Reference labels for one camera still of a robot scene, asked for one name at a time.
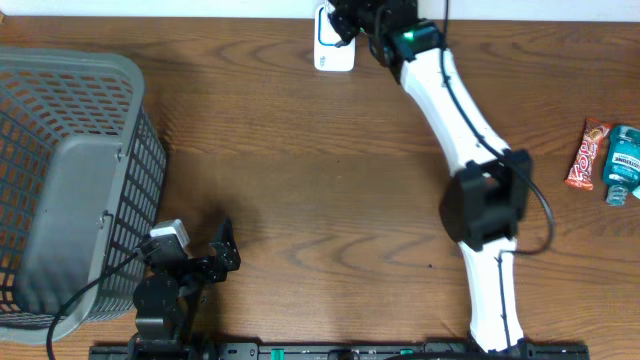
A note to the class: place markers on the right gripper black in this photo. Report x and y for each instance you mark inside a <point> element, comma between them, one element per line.
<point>339,22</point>

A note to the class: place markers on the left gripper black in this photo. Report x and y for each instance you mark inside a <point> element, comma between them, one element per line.
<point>225,255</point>

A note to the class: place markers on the red chocolate bar wrapper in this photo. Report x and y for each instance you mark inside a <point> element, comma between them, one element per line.
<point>581,171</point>

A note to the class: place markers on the teal mouthwash bottle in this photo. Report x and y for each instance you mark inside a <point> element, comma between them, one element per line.
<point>621,170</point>

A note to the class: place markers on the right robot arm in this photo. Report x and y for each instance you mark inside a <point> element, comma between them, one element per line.
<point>487,194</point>

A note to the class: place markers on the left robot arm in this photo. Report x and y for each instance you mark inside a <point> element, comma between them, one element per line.
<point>167,301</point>

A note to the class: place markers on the white barcode scanner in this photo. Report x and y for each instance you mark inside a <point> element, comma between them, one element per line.
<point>330,54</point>

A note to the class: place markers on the grey plastic basket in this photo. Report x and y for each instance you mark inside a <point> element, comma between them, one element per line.
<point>82,171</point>

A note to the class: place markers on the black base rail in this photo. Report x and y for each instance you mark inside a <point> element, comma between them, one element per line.
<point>439,349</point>

